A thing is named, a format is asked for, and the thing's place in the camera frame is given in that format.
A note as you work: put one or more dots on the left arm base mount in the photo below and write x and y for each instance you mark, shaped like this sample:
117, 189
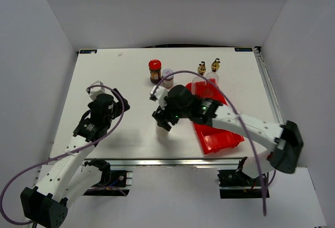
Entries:
113, 182

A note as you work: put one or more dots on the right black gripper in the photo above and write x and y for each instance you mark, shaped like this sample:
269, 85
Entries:
163, 114

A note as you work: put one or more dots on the aluminium table frame rail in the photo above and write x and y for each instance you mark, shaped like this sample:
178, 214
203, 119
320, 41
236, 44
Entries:
242, 78

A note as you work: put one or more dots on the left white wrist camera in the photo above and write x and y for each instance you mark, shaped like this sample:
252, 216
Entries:
95, 91

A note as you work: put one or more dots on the black logo sticker left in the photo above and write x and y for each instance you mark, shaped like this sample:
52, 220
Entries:
88, 51

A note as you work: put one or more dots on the black logo sticker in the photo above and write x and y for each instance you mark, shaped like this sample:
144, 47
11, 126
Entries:
88, 51
243, 49

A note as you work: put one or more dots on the dark-sauce glass bottle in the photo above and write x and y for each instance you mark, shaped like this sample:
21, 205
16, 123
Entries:
198, 82

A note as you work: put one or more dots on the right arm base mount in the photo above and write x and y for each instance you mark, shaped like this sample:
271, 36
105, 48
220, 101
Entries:
233, 184

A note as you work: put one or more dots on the black logo sticker right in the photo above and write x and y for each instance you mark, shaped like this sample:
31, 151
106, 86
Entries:
243, 49

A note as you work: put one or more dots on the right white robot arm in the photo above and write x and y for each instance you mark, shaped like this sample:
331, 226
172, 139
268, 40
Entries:
283, 142

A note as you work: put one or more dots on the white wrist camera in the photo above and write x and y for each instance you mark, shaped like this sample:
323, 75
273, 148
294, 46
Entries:
158, 93
95, 91

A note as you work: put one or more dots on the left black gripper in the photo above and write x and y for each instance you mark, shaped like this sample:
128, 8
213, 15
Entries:
118, 106

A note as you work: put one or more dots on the red plastic divided tray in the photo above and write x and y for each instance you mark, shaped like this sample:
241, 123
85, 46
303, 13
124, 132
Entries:
213, 140

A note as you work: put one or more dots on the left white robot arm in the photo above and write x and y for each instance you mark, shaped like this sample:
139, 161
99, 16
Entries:
47, 203

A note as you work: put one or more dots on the silver-lid white shaker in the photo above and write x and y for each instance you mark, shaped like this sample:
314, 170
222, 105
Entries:
161, 132

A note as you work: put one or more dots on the red-lid sauce jar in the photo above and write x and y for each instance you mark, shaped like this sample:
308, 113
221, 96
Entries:
155, 66

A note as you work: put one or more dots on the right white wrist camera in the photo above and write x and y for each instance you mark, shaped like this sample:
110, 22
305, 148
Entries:
158, 93

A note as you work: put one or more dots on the clear glass bottle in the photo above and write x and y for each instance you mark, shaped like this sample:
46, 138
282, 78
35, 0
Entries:
213, 77

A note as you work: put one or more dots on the white-lid chili jar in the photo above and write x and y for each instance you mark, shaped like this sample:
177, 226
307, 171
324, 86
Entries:
168, 81

